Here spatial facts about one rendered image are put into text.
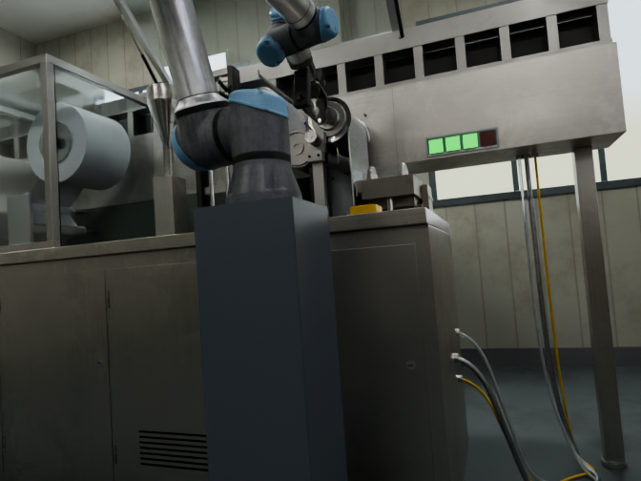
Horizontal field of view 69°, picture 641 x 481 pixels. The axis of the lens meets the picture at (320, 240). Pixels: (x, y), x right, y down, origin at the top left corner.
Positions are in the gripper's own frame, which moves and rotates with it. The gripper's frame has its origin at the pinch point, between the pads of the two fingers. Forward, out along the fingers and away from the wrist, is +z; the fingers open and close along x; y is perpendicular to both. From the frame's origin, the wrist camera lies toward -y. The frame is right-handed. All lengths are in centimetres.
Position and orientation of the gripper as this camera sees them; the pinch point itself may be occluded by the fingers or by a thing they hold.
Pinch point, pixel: (320, 120)
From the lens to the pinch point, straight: 152.6
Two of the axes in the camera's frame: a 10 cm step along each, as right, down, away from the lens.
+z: 3.1, 6.6, 6.8
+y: 1.7, -7.5, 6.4
